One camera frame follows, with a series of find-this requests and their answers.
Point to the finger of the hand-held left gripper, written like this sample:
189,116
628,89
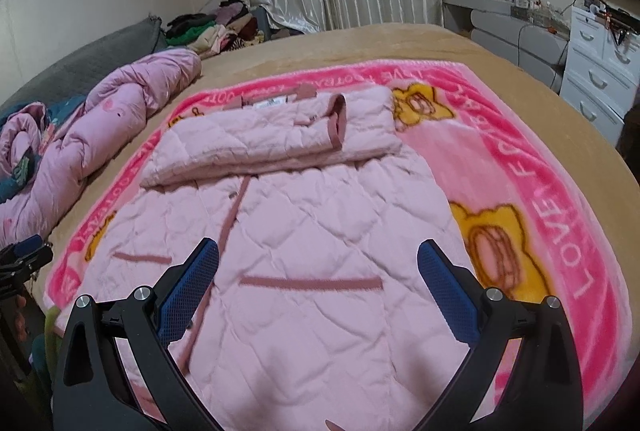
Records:
25,246
27,266

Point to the pink printed blanket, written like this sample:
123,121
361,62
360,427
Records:
560,191

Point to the grey desk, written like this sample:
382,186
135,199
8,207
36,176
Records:
500,26

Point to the pink patterned quilt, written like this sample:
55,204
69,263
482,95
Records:
120,96

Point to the pink quilted jacket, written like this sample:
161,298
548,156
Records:
325,221

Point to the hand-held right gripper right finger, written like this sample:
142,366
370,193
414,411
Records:
442,281

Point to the tan bed sheet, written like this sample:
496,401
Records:
565,111

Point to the white drawer cabinet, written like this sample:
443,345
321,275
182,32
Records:
595,61

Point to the grey cushion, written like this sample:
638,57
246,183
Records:
85,46

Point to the dark cloth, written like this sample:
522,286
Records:
631,131

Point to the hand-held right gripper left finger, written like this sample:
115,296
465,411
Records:
192,278

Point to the pile of clothes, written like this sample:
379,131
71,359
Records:
215,28

